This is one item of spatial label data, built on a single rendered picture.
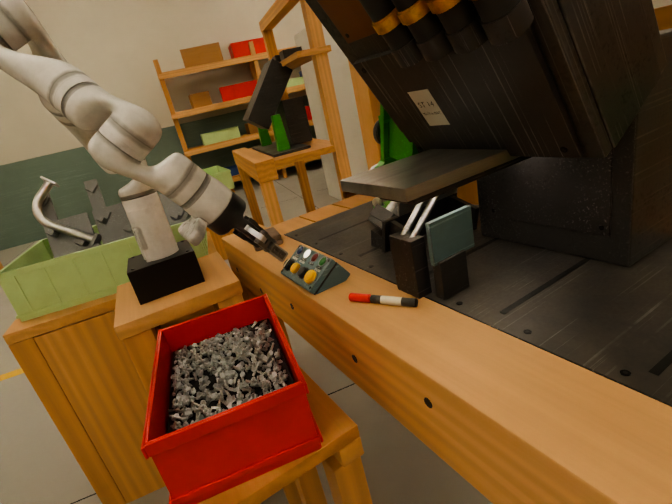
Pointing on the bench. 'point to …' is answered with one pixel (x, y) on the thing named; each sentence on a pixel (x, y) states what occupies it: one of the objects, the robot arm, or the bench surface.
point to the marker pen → (383, 299)
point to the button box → (330, 272)
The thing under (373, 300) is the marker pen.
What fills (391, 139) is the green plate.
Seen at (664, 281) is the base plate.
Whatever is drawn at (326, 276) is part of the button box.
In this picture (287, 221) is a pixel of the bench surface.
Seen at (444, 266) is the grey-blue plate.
